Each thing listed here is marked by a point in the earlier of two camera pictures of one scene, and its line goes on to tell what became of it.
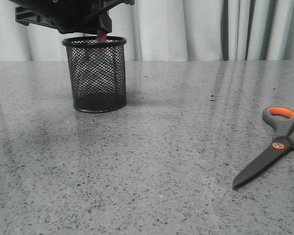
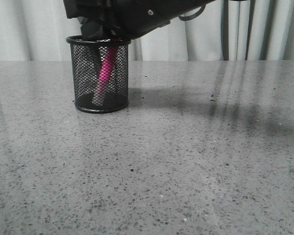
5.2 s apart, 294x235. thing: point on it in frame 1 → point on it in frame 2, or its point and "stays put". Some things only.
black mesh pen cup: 97,68 stays put
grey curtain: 167,30 stays put
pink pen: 101,36 → 108,61
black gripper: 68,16 → 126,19
